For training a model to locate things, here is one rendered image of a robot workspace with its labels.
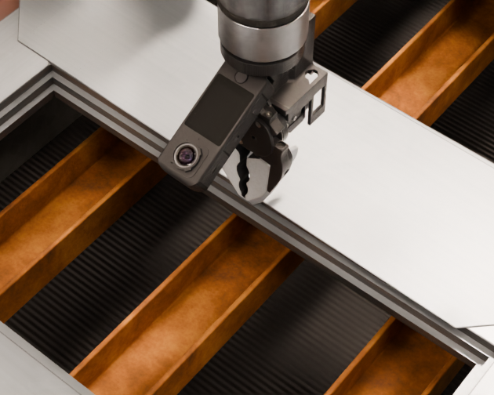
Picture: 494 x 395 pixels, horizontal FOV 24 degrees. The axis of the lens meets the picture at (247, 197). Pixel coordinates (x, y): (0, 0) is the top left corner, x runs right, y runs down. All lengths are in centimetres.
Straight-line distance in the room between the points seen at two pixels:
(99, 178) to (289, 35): 49
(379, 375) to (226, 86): 38
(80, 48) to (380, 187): 37
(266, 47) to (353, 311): 54
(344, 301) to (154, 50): 39
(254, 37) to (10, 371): 36
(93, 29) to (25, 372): 43
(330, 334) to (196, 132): 47
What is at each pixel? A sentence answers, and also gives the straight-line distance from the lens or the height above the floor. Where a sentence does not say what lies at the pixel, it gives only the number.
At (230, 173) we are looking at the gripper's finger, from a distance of 108.
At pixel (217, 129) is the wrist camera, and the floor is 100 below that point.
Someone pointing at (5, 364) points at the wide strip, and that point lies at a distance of 103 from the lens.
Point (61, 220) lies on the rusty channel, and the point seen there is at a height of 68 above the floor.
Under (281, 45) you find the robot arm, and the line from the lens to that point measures 92.
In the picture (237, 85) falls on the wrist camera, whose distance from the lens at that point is 97.
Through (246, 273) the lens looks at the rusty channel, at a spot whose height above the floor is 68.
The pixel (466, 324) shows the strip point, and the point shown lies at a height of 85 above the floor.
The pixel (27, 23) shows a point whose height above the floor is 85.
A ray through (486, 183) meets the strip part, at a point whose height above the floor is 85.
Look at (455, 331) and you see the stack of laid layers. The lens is 106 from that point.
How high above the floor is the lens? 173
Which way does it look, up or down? 52 degrees down
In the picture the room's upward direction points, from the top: straight up
